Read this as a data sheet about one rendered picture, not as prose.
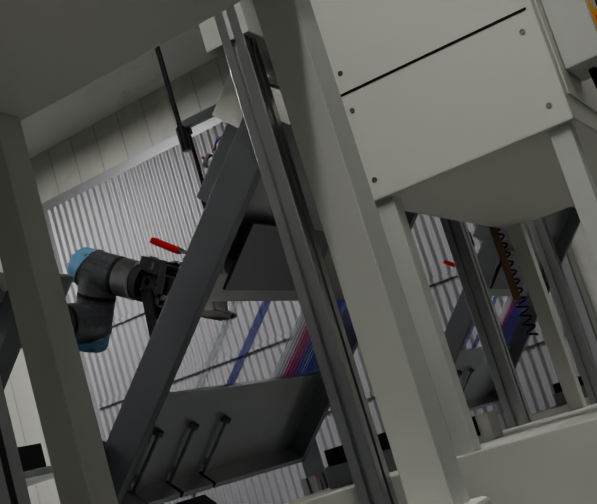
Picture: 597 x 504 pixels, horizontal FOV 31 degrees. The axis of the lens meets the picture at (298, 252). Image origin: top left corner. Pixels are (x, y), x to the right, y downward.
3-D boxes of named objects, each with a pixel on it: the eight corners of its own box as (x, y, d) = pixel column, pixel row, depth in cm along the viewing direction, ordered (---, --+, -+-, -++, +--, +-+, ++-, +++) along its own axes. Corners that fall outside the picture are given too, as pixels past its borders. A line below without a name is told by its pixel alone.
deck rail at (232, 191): (107, 520, 174) (81, 500, 177) (115, 517, 176) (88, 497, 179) (278, 121, 162) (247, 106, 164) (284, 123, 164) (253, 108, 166)
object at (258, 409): (106, 503, 177) (93, 493, 178) (293, 451, 235) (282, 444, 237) (149, 403, 174) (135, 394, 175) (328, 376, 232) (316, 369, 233)
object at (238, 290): (202, 312, 169) (178, 298, 172) (370, 308, 228) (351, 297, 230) (283, 122, 164) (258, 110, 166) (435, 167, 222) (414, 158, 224)
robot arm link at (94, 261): (87, 285, 210) (94, 243, 209) (131, 298, 205) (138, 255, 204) (61, 288, 203) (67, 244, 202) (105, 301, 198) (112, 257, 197)
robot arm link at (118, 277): (106, 296, 198) (132, 296, 205) (125, 301, 196) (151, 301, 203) (113, 256, 197) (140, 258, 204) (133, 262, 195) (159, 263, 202)
